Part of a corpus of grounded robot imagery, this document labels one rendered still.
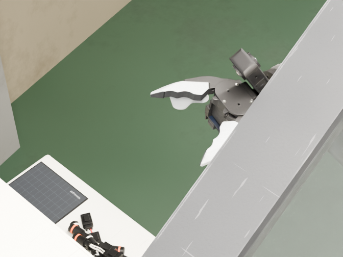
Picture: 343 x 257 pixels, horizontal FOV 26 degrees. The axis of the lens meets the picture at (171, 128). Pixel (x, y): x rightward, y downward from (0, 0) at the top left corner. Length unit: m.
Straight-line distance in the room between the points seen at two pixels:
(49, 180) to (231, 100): 0.65
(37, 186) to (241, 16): 2.24
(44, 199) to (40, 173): 0.08
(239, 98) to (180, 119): 2.03
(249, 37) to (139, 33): 0.53
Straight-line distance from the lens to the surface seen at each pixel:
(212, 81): 1.18
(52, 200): 1.65
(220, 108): 1.16
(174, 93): 1.16
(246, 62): 1.09
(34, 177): 1.70
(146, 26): 3.66
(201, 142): 3.09
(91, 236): 1.55
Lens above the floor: 2.26
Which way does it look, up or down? 46 degrees down
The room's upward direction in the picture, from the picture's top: straight up
